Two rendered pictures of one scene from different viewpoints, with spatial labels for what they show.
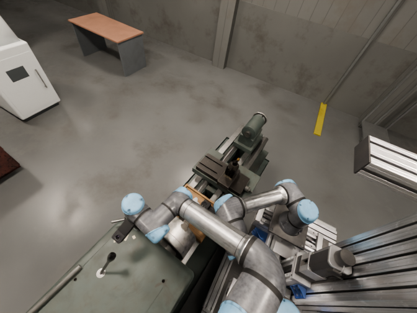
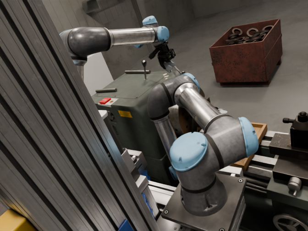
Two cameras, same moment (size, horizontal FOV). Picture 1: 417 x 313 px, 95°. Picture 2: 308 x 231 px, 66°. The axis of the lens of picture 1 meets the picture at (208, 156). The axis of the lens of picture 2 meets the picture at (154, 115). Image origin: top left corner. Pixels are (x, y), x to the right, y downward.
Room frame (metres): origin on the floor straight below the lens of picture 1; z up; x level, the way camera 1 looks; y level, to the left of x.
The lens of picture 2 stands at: (0.67, -1.11, 1.81)
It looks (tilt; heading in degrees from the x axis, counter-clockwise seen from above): 28 degrees down; 114
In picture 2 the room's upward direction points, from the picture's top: 21 degrees counter-clockwise
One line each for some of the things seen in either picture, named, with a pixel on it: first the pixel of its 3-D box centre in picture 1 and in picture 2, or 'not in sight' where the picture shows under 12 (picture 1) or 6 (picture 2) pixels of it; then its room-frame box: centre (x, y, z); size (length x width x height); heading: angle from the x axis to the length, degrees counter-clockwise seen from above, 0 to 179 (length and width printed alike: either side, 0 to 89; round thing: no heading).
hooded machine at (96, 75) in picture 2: not in sight; (84, 71); (-2.26, 2.94, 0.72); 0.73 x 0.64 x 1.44; 71
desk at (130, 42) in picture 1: (110, 44); not in sight; (3.87, 2.42, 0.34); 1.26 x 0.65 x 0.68; 68
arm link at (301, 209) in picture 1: (303, 212); (193, 158); (0.50, -0.58, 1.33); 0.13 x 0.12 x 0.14; 29
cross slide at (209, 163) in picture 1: (222, 173); (307, 146); (0.90, -0.15, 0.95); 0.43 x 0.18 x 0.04; 65
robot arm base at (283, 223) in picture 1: (293, 220); (200, 186); (0.49, -0.58, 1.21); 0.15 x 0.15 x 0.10
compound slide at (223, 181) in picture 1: (228, 176); (296, 146); (0.85, -0.19, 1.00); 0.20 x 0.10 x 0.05; 155
